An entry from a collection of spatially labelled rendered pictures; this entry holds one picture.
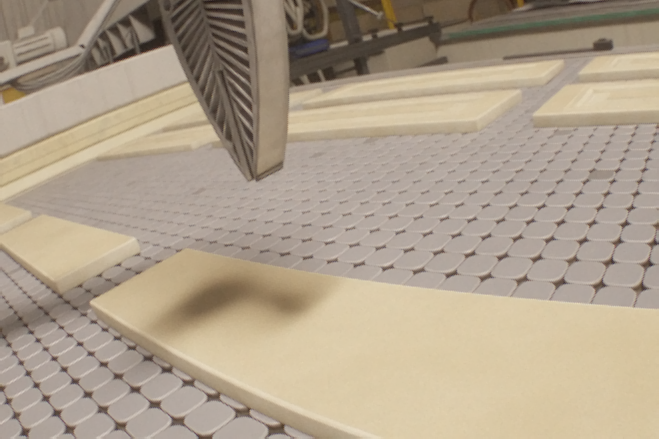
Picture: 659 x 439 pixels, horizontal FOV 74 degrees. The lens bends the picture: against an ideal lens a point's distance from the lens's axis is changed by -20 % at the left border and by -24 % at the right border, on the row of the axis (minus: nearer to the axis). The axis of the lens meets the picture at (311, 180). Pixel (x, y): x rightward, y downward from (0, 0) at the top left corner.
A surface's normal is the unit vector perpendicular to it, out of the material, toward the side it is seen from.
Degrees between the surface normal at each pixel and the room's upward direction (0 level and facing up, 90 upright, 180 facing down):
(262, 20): 104
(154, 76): 90
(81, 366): 0
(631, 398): 0
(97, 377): 0
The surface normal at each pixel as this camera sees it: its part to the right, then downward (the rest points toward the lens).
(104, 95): 0.70, 0.00
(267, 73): 0.75, 0.29
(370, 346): -0.27, -0.93
